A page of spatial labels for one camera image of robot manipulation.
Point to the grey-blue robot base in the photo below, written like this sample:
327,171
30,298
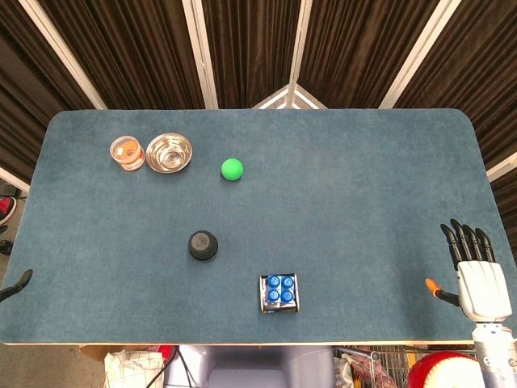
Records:
254,365

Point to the red and white ball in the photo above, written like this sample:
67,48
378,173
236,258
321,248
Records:
440,372

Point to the blue felt table cloth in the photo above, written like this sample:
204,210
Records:
323,202

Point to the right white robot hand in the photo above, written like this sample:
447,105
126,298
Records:
482,291

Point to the white checked fabric bag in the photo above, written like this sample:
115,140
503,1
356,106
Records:
133,369

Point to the clear jar with orange contents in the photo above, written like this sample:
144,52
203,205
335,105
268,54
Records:
127,153

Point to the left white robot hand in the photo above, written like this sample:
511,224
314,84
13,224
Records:
20,282

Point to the pack of black batteries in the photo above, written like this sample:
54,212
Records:
278,309

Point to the blue four-stud toy brick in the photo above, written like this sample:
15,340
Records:
279,289

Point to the green rubber ball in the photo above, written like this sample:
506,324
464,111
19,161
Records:
232,169

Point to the red shoe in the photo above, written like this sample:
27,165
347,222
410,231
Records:
6,208

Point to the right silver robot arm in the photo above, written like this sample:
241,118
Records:
493,351

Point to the stainless steel bowl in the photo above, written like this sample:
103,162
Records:
169,153

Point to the brown pleated curtain panel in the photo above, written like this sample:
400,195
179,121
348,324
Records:
133,52
250,48
363,48
476,72
24,81

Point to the white triangular frame foot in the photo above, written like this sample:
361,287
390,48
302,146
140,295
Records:
301,99

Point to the white frame post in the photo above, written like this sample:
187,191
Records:
420,56
64,56
297,44
200,52

